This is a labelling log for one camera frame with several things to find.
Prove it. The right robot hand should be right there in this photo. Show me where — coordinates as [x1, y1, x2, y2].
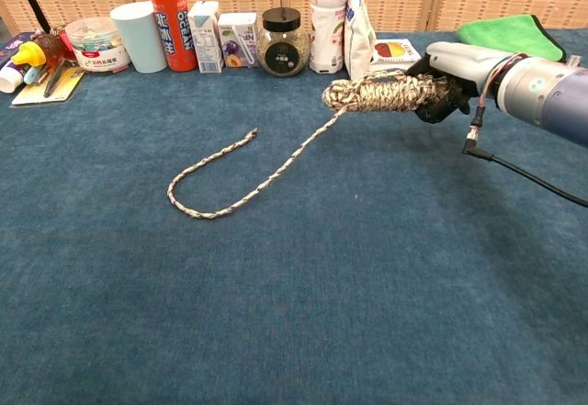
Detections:
[403, 40, 529, 125]

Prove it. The beige braided rope bundle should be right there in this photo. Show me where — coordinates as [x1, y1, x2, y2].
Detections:
[166, 68, 454, 220]

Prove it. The green microfiber cloth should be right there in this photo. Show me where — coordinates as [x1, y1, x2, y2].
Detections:
[456, 13, 569, 64]

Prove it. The flat red yellow snack packet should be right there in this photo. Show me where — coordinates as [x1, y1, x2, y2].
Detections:
[369, 39, 423, 74]

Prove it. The white snack bag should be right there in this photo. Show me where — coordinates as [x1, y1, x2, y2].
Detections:
[343, 0, 377, 83]

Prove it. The peach drink bottle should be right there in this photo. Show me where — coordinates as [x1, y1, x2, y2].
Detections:
[308, 0, 351, 75]

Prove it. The glass jar black lid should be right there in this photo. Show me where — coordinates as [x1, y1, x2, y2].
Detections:
[255, 7, 311, 78]

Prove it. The small plum juice carton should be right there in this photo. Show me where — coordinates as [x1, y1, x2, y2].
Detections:
[217, 12, 260, 69]

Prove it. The white milk carton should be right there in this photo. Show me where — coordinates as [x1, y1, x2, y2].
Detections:
[187, 0, 225, 74]

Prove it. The blue table cloth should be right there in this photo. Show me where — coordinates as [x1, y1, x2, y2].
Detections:
[0, 28, 588, 405]

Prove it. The orange soda can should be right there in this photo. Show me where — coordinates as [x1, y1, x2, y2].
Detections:
[148, 0, 198, 73]

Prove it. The light blue plastic cup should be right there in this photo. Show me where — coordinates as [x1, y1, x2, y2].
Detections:
[109, 0, 169, 74]

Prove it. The clear tub of clips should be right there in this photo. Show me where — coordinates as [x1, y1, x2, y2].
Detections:
[64, 16, 131, 74]

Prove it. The red small packet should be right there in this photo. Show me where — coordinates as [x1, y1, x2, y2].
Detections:
[51, 26, 77, 62]

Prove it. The yellow card with scissors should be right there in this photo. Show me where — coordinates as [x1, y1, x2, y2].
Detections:
[9, 58, 86, 107]

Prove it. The purple toothpaste box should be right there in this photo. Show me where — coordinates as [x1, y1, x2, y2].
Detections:
[0, 31, 36, 69]

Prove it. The white toothpaste tube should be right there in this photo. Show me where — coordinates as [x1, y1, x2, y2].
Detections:
[0, 60, 28, 94]

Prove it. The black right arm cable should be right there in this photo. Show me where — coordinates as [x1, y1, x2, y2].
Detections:
[461, 96, 588, 208]

